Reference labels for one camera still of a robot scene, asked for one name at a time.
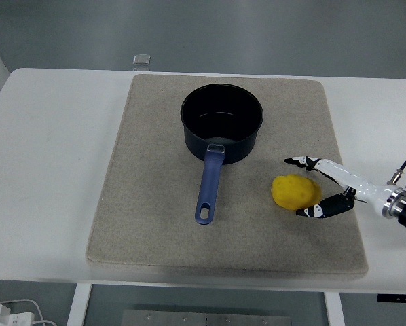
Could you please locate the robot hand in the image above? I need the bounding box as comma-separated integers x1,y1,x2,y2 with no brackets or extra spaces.
284,155,396,219

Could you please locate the black table control panel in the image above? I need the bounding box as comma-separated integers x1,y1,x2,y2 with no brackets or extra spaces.
377,293,406,304

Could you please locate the white table leg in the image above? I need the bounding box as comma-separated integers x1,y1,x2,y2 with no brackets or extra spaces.
323,291,346,326
66,283,93,326

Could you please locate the blue pot with handle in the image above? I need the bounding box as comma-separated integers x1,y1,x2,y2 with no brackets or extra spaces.
180,83,265,226

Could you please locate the white power strip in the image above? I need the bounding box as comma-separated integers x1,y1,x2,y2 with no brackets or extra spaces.
0,304,34,326

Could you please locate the beige fabric mat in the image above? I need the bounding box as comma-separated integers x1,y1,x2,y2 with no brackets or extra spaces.
86,73,369,281

